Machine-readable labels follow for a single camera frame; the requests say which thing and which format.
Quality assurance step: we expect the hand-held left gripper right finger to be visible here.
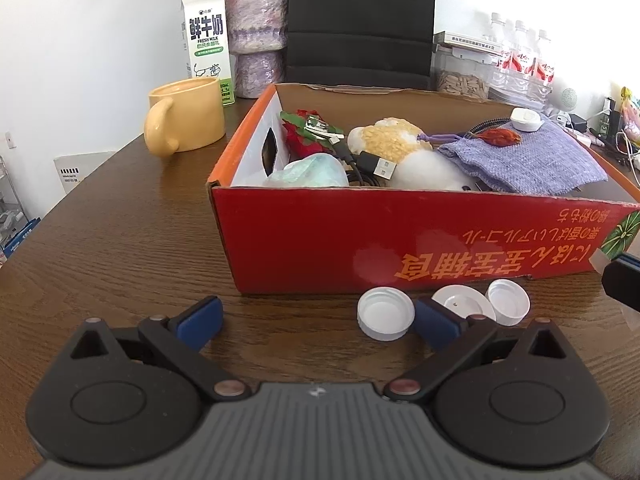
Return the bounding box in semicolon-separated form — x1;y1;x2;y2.
384;296;568;403

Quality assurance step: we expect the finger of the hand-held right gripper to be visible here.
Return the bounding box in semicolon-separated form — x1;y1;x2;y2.
601;254;640;313

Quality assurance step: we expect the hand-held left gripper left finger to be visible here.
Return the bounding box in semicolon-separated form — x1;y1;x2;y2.
70;296;248;402

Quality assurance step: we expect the large ribbed white cap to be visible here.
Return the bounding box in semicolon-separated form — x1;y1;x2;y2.
356;287;416;342

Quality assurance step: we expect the small white cap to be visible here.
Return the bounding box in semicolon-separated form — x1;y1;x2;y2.
484;279;531;326

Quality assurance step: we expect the red cardboard box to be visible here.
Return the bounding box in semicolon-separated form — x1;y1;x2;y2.
206;82;640;296

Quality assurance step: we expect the purple knit cloth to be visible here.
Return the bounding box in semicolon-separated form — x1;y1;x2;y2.
437;117;609;196

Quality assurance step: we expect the black usb cable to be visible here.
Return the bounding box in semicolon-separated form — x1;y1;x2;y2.
327;132;401;186

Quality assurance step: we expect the yellow and white plush toy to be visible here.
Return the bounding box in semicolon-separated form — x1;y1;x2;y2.
347;117;473;192

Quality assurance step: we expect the red charm with purple cord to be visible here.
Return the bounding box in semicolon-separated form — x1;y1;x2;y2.
417;127;522;148

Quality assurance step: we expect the white round device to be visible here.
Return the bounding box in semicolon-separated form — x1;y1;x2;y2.
510;106;543;133

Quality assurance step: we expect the dark braided cable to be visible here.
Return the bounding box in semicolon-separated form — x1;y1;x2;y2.
462;117;513;136

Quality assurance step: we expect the red fabric rose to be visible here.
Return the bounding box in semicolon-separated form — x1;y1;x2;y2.
279;109;346;161

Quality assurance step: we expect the small green bottle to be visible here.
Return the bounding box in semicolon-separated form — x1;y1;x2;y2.
600;97;621;141

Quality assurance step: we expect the colourful snack bag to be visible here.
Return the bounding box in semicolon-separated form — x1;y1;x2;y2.
620;86;640;133

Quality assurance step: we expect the pale blue face mask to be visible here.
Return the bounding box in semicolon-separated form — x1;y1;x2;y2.
263;154;350;188

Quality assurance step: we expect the white robot speaker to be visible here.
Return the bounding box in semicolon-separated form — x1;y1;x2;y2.
547;87;578;126

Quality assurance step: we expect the white board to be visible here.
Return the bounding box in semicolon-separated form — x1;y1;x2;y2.
53;151;116;195

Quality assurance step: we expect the blue printed box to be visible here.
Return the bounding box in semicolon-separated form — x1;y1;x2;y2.
0;217;41;261

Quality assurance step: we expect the yellow ceramic mug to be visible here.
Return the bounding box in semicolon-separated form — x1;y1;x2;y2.
144;77;227;156

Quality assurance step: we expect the silver metal clip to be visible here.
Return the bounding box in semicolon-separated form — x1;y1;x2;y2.
302;115;346;138

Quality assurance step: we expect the clear jar of seeds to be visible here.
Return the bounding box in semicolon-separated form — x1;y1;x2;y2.
431;42;493;103

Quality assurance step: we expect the flat white box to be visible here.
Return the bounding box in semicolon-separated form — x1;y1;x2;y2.
434;31;506;58

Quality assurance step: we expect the white milk carton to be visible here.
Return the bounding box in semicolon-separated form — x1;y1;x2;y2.
180;0;236;107

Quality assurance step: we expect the purple textured vase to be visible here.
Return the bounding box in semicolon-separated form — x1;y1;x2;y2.
222;0;291;99

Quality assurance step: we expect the black paper bag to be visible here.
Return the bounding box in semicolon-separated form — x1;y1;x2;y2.
285;0;437;92

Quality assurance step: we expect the wire rack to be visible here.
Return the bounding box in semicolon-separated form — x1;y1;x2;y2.
0;155;26;241

